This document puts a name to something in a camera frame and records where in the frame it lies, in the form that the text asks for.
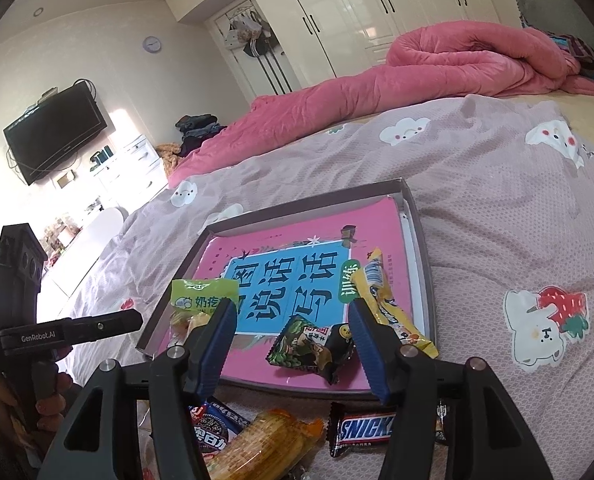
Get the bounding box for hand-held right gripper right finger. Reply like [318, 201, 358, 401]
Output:
[348, 299, 543, 480]

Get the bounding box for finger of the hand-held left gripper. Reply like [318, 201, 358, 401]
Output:
[72, 309, 144, 345]

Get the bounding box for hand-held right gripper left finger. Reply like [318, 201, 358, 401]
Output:
[64, 300, 238, 480]

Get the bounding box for black smiley candy packet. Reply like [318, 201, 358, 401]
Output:
[324, 324, 359, 386]

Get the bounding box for yellow snack packet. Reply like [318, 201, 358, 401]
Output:
[349, 247, 438, 358]

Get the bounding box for green bean snack packet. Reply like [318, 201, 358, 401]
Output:
[267, 316, 335, 373]

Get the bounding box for blue cookie packet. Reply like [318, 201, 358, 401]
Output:
[189, 400, 250, 466]

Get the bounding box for brown chocolate bar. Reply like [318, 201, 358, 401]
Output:
[327, 402, 448, 458]

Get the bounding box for orange corn stick packet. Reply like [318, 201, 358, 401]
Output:
[209, 409, 325, 480]

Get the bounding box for grey tray box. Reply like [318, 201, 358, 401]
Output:
[136, 177, 437, 401]

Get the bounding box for pink book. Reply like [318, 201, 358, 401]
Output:
[157, 197, 418, 393]

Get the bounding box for black television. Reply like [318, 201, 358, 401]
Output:
[3, 82, 108, 187]

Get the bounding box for white dresser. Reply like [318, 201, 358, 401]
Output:
[89, 135, 170, 211]

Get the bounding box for yellow knit blanket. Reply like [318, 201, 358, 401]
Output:
[156, 142, 184, 172]

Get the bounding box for printed mauve bed sheet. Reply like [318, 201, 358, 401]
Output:
[72, 95, 594, 480]

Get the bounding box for pile of dark clothes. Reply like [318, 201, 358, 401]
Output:
[175, 114, 228, 156]

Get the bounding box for pink quilt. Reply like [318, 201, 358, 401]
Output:
[167, 20, 594, 188]

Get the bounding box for beige blanket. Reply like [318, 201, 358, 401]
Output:
[322, 89, 594, 131]

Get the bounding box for white wardrobe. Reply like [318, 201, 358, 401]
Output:
[242, 0, 543, 96]

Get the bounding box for striped clothes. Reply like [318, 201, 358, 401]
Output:
[542, 32, 594, 86]

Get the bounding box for grey headboard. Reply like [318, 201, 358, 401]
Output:
[513, 0, 594, 86]

